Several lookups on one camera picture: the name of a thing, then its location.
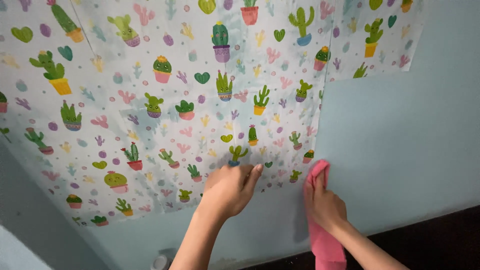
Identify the person's left hand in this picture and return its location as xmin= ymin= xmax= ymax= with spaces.
xmin=198 ymin=163 xmax=264 ymax=221

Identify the person's right hand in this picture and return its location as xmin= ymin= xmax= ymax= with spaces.
xmin=304 ymin=170 xmax=348 ymax=234

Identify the pink cleaning cloth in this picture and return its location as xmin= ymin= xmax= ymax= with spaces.
xmin=305 ymin=159 xmax=348 ymax=270

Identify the large cactus print wallpaper sheet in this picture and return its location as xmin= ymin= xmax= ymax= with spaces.
xmin=0 ymin=0 xmax=335 ymax=228

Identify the white round container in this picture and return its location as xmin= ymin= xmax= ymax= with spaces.
xmin=151 ymin=248 xmax=177 ymax=270

